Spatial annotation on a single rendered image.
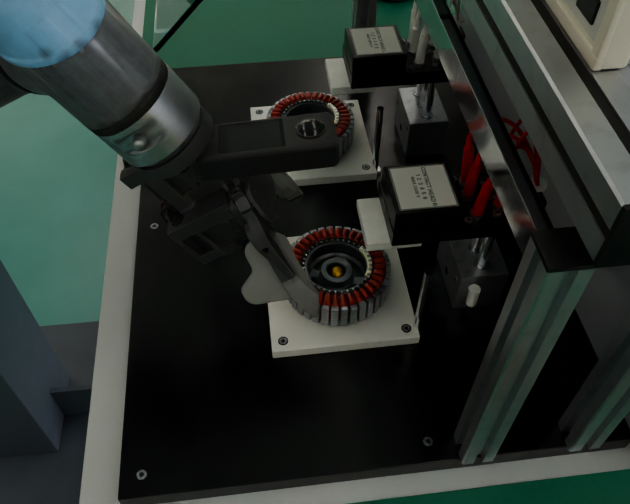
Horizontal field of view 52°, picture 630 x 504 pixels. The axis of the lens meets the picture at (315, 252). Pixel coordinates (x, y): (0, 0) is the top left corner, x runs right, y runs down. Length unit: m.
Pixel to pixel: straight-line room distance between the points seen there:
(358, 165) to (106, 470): 0.45
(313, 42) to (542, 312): 0.77
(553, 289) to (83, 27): 0.33
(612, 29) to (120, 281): 0.57
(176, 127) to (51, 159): 1.67
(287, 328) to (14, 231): 1.39
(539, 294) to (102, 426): 0.44
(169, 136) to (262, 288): 0.17
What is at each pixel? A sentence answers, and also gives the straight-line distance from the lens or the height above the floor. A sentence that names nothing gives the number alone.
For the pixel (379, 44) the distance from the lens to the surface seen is 0.78.
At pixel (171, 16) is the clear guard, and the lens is 0.63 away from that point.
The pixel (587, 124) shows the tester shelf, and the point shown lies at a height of 1.11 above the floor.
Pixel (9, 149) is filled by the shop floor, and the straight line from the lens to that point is 2.24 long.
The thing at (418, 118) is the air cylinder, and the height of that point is 0.82.
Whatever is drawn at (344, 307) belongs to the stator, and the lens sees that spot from 0.64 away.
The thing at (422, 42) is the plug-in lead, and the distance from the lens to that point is 0.78.
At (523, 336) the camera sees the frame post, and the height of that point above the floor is 0.98.
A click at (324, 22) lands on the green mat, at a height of 0.75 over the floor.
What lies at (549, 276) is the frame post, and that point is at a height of 1.05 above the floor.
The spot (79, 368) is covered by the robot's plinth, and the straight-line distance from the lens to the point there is 1.62.
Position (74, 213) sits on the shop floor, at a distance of 1.96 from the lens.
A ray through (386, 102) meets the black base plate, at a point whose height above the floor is 0.77.
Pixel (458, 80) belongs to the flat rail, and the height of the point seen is 1.03.
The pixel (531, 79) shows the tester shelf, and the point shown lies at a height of 1.10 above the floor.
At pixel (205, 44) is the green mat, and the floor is 0.75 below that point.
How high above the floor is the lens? 1.34
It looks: 50 degrees down
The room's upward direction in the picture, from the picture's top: straight up
